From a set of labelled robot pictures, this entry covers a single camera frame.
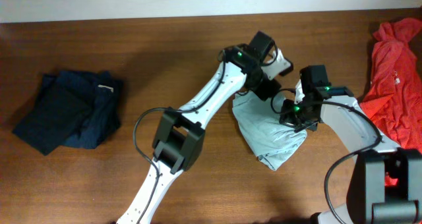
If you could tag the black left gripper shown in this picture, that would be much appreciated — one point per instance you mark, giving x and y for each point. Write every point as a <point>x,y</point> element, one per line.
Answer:
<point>272,87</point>

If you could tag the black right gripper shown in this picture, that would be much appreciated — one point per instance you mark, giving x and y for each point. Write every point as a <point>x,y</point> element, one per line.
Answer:
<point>286,118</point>

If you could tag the light blue t-shirt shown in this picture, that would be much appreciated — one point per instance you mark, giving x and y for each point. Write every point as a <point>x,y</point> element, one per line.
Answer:
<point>271,142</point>

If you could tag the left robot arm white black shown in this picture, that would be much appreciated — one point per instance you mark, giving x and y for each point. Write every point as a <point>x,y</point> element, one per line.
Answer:
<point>180,135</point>

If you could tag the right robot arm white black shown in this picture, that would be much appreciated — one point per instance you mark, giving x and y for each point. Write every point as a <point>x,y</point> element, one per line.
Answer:
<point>385,186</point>

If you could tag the red t-shirt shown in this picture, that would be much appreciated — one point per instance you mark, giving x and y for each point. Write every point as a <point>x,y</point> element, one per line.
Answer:
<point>393,101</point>

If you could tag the dark navy folded garment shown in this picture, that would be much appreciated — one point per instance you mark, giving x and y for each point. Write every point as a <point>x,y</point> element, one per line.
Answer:
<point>76,109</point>

